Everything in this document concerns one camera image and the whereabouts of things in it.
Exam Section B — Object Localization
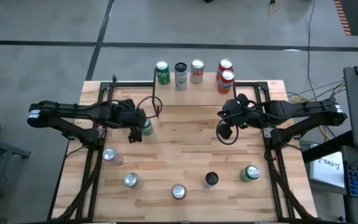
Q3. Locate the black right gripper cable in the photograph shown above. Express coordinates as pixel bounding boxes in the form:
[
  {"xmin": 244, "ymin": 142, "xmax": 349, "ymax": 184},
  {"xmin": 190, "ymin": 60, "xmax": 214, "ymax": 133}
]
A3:
[{"xmin": 215, "ymin": 119, "xmax": 239, "ymax": 146}]

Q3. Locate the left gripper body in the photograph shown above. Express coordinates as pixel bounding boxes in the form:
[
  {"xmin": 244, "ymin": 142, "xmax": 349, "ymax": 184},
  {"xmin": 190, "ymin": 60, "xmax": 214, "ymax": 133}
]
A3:
[{"xmin": 113, "ymin": 99, "xmax": 146, "ymax": 129}]

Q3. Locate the yellow cable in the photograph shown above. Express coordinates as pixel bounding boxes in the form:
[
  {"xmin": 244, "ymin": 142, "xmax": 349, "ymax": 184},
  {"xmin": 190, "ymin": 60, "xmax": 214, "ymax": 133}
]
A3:
[{"xmin": 290, "ymin": 93, "xmax": 334, "ymax": 141}]

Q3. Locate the black aluminium table frame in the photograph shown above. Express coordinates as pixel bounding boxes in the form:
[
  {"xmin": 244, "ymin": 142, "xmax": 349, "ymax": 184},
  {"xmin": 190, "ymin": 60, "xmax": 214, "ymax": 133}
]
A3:
[{"xmin": 47, "ymin": 74, "xmax": 318, "ymax": 224}]

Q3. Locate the grey side table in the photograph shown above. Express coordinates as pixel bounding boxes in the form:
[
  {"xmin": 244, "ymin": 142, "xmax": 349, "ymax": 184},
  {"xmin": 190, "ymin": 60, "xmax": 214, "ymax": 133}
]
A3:
[{"xmin": 0, "ymin": 133, "xmax": 32, "ymax": 224}]

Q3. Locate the green soda can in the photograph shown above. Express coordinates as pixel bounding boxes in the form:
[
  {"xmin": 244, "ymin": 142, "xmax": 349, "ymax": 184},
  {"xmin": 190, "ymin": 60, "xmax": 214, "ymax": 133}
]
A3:
[{"xmin": 239, "ymin": 164, "xmax": 261, "ymax": 183}]

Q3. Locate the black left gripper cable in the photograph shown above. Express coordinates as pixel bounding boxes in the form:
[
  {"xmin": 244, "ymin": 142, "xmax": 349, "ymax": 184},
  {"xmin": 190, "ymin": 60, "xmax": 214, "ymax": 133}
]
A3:
[{"xmin": 135, "ymin": 95, "xmax": 163, "ymax": 119}]

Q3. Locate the white paper sign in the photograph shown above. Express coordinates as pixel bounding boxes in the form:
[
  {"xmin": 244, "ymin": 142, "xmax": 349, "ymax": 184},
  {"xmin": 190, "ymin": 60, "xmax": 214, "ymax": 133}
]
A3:
[{"xmin": 308, "ymin": 151, "xmax": 346, "ymax": 189}]

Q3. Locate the silver Diet Coke can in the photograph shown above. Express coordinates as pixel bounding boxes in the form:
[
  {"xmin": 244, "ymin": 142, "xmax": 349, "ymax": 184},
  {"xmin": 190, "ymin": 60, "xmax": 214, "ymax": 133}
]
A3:
[
  {"xmin": 190, "ymin": 58, "xmax": 206, "ymax": 85},
  {"xmin": 124, "ymin": 172, "xmax": 143, "ymax": 189},
  {"xmin": 102, "ymin": 147, "xmax": 125, "ymax": 166}
]

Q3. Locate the white Celsius Arctic Vibe can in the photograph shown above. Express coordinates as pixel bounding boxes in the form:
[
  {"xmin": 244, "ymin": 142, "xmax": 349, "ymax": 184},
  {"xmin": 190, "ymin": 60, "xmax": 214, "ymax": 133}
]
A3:
[
  {"xmin": 202, "ymin": 171, "xmax": 220, "ymax": 189},
  {"xmin": 174, "ymin": 62, "xmax": 188, "ymax": 91}
]

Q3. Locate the red Fanta can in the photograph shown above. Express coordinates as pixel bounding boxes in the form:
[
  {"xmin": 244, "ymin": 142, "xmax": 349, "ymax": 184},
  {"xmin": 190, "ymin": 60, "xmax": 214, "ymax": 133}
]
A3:
[
  {"xmin": 216, "ymin": 58, "xmax": 234, "ymax": 82},
  {"xmin": 171, "ymin": 183, "xmax": 188, "ymax": 200},
  {"xmin": 217, "ymin": 69, "xmax": 236, "ymax": 95}
]

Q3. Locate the green Sprite can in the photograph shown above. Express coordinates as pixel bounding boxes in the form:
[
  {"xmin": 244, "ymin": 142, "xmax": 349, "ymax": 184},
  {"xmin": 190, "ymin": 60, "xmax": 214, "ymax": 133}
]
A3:
[
  {"xmin": 155, "ymin": 60, "xmax": 171, "ymax": 85},
  {"xmin": 142, "ymin": 118, "xmax": 154, "ymax": 136}
]

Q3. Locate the black floor cable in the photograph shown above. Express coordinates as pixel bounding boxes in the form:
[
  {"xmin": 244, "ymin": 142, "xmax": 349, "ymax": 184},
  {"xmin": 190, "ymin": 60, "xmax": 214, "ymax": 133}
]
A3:
[{"xmin": 306, "ymin": 0, "xmax": 318, "ymax": 98}]

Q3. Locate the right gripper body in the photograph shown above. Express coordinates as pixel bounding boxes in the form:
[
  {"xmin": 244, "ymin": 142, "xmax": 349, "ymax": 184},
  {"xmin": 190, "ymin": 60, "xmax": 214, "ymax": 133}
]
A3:
[{"xmin": 218, "ymin": 99, "xmax": 262, "ymax": 128}]

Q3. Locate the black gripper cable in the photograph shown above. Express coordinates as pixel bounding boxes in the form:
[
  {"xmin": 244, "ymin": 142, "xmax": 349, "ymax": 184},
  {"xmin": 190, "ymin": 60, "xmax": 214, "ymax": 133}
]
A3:
[
  {"xmin": 215, "ymin": 119, "xmax": 239, "ymax": 146},
  {"xmin": 135, "ymin": 95, "xmax": 163, "ymax": 119}
]

